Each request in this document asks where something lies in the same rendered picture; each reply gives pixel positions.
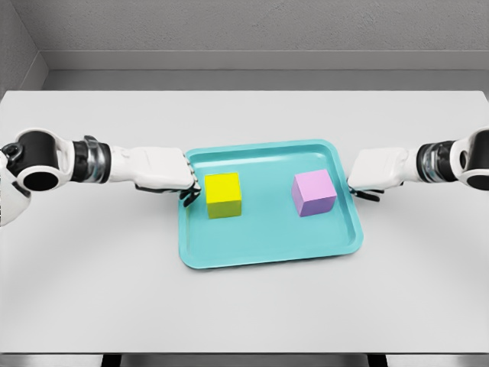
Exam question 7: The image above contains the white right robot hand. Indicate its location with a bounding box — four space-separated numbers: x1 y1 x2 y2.
346 148 409 203

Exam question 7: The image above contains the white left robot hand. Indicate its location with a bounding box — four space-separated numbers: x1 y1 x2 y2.
133 146 202 208

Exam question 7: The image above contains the yellow cube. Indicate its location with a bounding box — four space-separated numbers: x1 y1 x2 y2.
204 172 243 220

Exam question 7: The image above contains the teal plastic tray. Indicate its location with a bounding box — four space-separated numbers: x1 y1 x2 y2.
177 138 364 271

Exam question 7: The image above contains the pink cube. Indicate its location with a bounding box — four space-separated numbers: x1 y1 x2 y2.
291 168 338 218

